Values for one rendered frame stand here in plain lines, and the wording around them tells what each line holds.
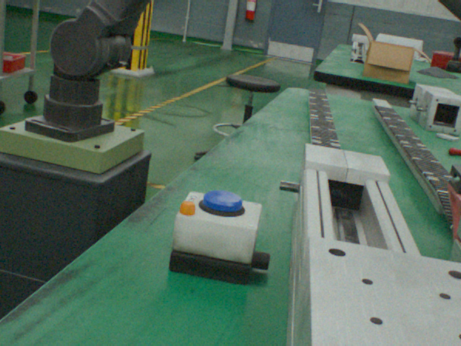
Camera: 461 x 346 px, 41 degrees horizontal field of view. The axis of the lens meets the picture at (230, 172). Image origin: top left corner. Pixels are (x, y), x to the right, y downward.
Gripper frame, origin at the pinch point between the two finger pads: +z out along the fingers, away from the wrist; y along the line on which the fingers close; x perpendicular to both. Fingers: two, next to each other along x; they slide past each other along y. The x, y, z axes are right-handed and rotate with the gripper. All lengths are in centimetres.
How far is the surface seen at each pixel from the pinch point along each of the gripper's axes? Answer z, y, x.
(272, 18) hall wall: 62, -31, 1097
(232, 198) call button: -6.9, -32.0, -17.2
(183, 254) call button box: -1.7, -35.7, -21.0
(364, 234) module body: -4.1, -17.5, -13.7
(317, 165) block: -8.2, -22.9, -5.4
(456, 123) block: 1, 21, 85
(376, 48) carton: -3, 16, 201
